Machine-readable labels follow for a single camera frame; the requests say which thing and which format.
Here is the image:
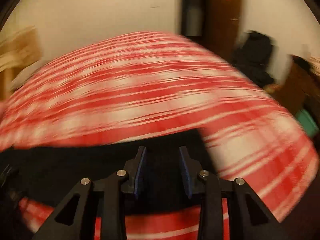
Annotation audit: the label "red white plaid bedsheet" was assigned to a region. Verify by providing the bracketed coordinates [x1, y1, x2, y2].
[1, 32, 319, 239]

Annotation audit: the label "dark brown wooden door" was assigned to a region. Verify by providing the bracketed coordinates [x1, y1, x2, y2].
[180, 0, 242, 61]

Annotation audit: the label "black bag on wall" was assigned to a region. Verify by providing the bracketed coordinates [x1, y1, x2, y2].
[231, 30, 274, 88]

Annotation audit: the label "black pants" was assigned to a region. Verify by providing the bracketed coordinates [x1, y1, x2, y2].
[1, 129, 215, 214]

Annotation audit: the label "dark brown side cabinet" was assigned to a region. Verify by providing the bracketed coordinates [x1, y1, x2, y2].
[272, 55, 319, 121]

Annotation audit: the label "cream round headboard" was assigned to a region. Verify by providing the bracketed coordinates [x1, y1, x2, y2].
[1, 27, 42, 100]

